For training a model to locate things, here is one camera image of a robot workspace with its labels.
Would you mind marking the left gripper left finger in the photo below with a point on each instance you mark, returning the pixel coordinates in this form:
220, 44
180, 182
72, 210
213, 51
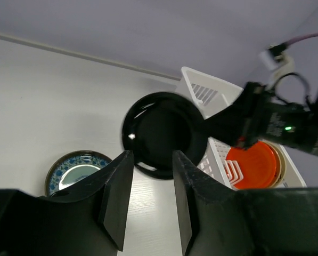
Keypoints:
91, 214

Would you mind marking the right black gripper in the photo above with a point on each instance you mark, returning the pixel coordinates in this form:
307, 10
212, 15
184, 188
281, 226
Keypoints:
238, 124

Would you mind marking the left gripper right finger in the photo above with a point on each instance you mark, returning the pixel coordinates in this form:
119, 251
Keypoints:
209, 218

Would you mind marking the orange plate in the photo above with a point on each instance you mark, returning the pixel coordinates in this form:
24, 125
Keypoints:
257, 164

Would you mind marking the blue patterned plate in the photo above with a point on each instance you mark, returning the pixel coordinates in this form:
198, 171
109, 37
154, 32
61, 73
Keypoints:
73, 167

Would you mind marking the cream floral plate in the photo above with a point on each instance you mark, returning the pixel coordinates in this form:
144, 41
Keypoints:
280, 166

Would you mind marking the black plate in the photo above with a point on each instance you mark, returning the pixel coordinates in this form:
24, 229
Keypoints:
157, 125

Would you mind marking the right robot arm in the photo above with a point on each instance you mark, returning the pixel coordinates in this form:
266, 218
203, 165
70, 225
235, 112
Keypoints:
289, 123

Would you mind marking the white plastic dish rack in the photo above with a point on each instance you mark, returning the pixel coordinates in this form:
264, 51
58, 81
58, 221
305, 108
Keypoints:
211, 95

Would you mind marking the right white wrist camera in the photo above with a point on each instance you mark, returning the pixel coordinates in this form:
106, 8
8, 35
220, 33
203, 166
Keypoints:
276, 61

